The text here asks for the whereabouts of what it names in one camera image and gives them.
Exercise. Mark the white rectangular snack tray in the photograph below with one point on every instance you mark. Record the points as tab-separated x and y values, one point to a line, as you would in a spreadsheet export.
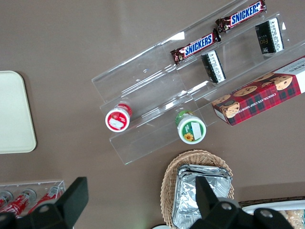
264	206

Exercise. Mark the clear acrylic bottle rack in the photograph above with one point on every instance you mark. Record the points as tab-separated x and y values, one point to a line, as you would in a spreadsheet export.
35	183

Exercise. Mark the small black white box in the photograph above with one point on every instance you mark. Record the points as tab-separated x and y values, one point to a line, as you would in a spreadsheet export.
213	66
269	35

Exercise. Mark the clear acrylic tiered stand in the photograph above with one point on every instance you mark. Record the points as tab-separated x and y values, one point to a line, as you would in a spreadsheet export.
143	78

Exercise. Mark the clear bag puffed snacks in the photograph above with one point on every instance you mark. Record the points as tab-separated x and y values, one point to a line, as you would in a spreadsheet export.
294	218

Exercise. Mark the red lid white cup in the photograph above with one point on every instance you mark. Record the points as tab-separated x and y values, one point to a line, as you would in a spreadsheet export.
117	120

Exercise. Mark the beige rectangular tray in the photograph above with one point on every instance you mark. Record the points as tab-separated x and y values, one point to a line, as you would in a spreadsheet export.
14	112

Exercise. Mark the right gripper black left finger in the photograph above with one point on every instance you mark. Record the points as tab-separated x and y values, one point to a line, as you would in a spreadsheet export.
71	202

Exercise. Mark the aluminium foil tray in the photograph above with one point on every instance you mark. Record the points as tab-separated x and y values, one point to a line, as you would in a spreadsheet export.
188	200
214	167

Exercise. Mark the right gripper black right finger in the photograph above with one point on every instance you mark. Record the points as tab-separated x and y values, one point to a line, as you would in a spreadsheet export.
209	207

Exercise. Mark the green lid white cup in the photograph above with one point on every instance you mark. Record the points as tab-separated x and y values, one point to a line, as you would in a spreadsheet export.
191	130

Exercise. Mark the red cola bottle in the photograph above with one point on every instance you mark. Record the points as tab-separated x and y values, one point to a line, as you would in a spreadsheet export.
4	197
46	199
20	202

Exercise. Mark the red tartan cookie box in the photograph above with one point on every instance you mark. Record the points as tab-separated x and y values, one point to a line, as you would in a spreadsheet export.
257	100

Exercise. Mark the Snickers chocolate bar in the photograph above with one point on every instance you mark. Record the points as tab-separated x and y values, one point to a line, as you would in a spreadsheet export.
243	15
197	46

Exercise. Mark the light oval wicker basket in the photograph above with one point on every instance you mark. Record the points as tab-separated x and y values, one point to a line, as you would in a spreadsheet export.
170	174

